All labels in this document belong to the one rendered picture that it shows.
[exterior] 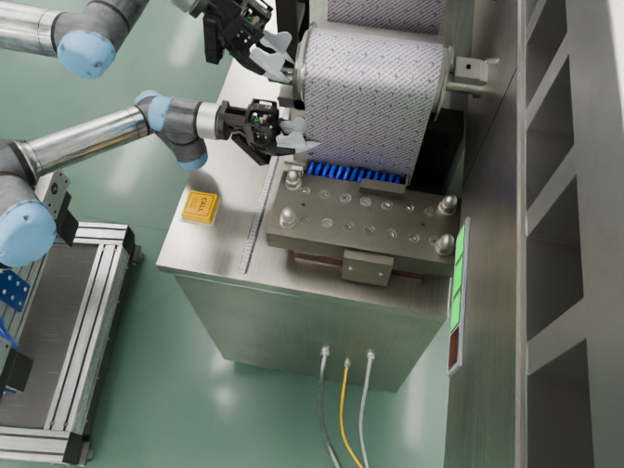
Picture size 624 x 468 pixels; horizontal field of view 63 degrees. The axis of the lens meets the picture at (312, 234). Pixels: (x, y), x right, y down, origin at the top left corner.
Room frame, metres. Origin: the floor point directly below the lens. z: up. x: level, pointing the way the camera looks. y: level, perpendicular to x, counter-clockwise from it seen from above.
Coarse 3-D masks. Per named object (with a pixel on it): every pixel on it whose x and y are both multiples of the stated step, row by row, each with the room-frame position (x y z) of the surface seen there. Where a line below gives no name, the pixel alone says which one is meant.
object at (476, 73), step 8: (456, 64) 0.70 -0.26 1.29; (464, 64) 0.70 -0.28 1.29; (472, 64) 0.70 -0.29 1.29; (480, 64) 0.70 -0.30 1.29; (456, 72) 0.68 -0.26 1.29; (464, 72) 0.68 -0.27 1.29; (472, 72) 0.68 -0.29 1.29; (480, 72) 0.68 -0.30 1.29; (456, 80) 0.67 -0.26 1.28; (464, 80) 0.67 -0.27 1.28; (472, 80) 0.66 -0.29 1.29; (480, 80) 0.66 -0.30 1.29
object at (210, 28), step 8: (208, 24) 0.75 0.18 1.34; (208, 32) 0.75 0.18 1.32; (216, 32) 0.75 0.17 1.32; (208, 40) 0.75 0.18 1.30; (216, 40) 0.75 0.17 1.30; (208, 48) 0.76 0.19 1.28; (216, 48) 0.75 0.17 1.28; (224, 48) 0.79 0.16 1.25; (208, 56) 0.76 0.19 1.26; (216, 56) 0.75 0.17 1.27; (216, 64) 0.76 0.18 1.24
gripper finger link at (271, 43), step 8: (264, 32) 0.78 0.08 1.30; (280, 32) 0.77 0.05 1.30; (288, 32) 0.77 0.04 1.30; (264, 40) 0.78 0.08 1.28; (272, 40) 0.78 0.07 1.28; (280, 40) 0.77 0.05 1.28; (288, 40) 0.77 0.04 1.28; (264, 48) 0.77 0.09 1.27; (272, 48) 0.77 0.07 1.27; (280, 48) 0.77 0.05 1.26; (288, 56) 0.77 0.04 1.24; (288, 64) 0.76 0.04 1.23
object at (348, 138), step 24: (312, 120) 0.68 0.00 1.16; (336, 120) 0.67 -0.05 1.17; (360, 120) 0.66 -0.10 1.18; (384, 120) 0.65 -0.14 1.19; (408, 120) 0.65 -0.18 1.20; (336, 144) 0.67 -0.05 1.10; (360, 144) 0.66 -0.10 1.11; (384, 144) 0.65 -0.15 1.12; (408, 144) 0.64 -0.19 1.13; (360, 168) 0.66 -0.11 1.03; (384, 168) 0.65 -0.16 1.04; (408, 168) 0.64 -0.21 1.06
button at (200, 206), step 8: (192, 192) 0.67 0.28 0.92; (200, 192) 0.67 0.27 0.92; (192, 200) 0.65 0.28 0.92; (200, 200) 0.65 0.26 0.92; (208, 200) 0.65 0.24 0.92; (216, 200) 0.66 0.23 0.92; (184, 208) 0.63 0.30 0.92; (192, 208) 0.63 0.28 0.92; (200, 208) 0.63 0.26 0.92; (208, 208) 0.63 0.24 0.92; (184, 216) 0.61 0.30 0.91; (192, 216) 0.61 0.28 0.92; (200, 216) 0.61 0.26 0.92; (208, 216) 0.61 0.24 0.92
